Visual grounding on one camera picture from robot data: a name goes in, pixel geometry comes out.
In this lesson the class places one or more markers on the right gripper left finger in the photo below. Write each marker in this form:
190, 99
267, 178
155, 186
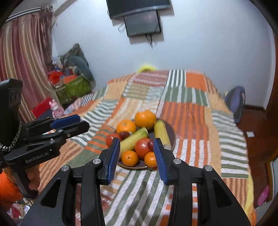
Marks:
56, 203

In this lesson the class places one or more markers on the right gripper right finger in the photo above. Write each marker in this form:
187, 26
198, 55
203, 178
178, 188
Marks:
216, 204

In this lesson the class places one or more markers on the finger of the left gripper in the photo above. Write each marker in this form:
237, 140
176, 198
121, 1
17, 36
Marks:
69, 131
65, 121

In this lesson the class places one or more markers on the small red tomato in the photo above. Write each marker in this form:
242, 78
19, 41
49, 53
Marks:
110, 137

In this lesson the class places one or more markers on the dark red plum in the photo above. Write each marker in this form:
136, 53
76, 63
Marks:
124, 134
150, 145

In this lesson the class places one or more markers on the small mandarin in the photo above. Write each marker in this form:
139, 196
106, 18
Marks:
130, 158
150, 160

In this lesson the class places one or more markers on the large red tomato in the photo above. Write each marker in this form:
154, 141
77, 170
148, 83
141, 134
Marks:
141, 147

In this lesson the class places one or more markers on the operator hand on handle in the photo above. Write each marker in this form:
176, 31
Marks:
33, 174

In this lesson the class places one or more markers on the pink plush toy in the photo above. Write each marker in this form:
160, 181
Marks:
57, 111

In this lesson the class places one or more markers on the red box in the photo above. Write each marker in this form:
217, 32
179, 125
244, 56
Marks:
41, 107

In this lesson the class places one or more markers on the green storage box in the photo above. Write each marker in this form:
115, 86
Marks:
73, 90

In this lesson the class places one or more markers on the orange with sticker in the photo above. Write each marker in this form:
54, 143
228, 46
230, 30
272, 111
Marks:
126, 125

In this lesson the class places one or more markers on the long yellow-green cane piece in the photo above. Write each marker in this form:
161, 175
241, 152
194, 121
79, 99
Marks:
129, 142

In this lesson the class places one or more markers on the striped red curtain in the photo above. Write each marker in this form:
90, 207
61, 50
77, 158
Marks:
26, 52

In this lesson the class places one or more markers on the large orange back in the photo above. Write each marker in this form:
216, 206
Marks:
145, 119

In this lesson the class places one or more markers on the dark purple round plate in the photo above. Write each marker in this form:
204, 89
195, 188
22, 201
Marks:
141, 164

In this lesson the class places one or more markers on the short yellow-green cane piece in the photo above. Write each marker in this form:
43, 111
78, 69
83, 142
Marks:
160, 131

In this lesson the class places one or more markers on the yellow pillow behind bed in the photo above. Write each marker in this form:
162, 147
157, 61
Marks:
146, 68

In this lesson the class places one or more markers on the patchwork striped bedspread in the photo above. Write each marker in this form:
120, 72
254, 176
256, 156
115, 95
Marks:
205, 134

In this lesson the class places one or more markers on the blue backpack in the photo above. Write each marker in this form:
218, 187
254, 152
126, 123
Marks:
235, 101

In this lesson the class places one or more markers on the upper wall television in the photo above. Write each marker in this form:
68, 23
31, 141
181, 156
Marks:
121, 8

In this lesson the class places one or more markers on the wall-mounted black monitor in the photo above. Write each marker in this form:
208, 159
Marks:
142, 23

